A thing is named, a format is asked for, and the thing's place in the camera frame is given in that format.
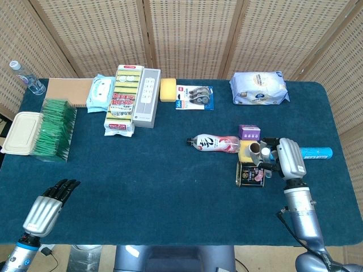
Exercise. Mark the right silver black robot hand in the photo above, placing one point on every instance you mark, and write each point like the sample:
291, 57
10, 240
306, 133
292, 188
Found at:
292, 158

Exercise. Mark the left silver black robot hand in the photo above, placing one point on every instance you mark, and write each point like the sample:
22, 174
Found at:
42, 215

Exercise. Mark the clear bottle with white cap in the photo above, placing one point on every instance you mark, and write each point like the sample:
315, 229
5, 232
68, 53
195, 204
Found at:
265, 152

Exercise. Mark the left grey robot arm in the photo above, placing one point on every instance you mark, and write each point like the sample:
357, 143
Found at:
21, 255

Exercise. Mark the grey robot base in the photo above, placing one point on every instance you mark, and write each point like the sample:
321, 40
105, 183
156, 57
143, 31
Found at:
175, 259

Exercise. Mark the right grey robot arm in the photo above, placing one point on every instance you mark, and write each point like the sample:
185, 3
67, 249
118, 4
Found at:
303, 215

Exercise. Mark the white lint roller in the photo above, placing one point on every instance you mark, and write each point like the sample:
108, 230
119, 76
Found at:
253, 154

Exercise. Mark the black luncheon meat can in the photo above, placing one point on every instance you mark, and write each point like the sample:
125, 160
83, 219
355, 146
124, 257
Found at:
248, 175

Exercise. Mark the small yellow sponge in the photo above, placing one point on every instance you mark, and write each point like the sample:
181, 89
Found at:
242, 156

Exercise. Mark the small purple box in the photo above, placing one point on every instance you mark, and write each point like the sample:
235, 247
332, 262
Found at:
248, 132

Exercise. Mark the white blue tissue pack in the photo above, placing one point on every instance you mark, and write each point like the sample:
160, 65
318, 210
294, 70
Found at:
258, 88

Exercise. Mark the pink labelled drink bottle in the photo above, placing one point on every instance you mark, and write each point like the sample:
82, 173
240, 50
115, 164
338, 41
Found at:
211, 144

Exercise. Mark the beige lidded food container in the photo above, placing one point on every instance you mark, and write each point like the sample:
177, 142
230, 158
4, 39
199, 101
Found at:
21, 133

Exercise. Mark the clear box of green packets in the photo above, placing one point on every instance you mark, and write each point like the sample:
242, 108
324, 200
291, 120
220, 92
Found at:
55, 130

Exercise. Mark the dark blue table mat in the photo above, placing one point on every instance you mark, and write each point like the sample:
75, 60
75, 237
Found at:
141, 198

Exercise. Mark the correction tape blister pack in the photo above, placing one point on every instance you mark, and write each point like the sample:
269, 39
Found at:
195, 97

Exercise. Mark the brown spiral notebook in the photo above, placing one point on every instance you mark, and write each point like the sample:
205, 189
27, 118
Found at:
68, 92

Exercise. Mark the light blue wet wipes pack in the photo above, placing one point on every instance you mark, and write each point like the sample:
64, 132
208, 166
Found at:
99, 93

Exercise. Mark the yellow sponge multipack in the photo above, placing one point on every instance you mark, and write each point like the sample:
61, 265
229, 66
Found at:
122, 105

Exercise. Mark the clear plastic water bottle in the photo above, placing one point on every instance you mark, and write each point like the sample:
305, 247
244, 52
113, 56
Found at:
27, 78

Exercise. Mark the large yellow sponge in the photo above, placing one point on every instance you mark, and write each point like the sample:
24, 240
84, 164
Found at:
168, 90

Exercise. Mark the white power strip box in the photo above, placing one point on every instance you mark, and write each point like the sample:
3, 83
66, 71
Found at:
147, 99

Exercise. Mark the bamboo folding screen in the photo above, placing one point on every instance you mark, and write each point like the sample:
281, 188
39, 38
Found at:
193, 37

